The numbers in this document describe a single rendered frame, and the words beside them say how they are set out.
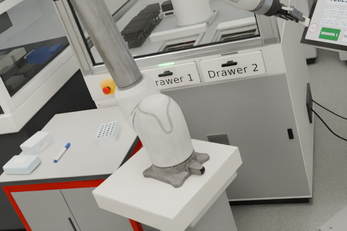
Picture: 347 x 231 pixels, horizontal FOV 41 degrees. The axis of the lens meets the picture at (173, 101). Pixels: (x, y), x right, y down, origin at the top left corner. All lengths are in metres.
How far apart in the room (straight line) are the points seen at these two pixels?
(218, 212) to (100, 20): 0.79
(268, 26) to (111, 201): 1.01
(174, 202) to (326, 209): 1.25
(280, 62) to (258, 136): 0.42
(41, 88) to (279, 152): 1.35
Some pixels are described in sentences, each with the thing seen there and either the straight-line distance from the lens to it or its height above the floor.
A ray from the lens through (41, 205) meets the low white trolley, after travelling 2.24.
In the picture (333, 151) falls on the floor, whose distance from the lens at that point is 2.97.
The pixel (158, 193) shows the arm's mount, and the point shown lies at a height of 0.83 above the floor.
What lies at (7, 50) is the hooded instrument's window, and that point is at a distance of 2.58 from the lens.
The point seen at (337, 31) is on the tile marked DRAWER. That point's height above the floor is 1.01.
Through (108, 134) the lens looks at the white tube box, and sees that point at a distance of 2.11.
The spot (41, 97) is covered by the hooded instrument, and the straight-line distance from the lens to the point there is 2.70.
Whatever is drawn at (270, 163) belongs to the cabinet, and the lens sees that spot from 2.44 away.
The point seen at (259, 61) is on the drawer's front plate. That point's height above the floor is 0.88.
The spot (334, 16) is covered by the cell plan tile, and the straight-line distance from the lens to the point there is 1.95.
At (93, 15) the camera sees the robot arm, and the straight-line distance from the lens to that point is 1.55.
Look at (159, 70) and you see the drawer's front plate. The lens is 2.25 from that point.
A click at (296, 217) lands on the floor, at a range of 2.57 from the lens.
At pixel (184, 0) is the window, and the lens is 2.12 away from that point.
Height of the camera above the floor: 1.74
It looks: 25 degrees down
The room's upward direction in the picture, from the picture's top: 19 degrees counter-clockwise
